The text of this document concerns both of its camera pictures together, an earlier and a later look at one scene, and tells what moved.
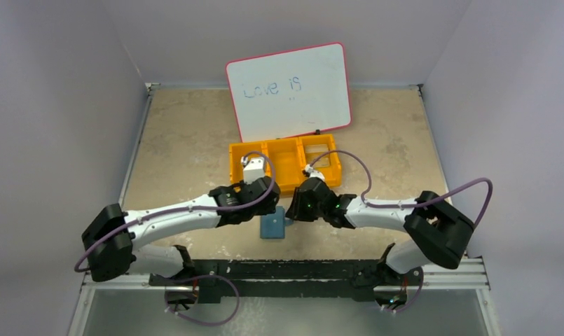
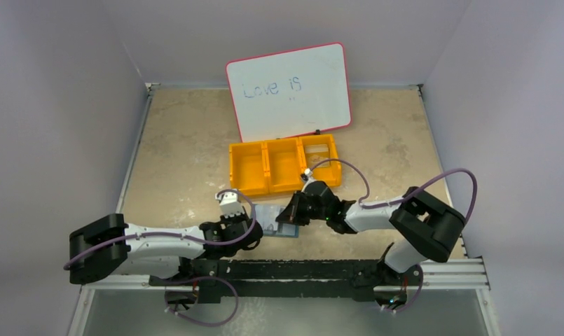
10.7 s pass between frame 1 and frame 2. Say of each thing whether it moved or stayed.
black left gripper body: moved
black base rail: stayed
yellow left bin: stayed
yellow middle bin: stayed
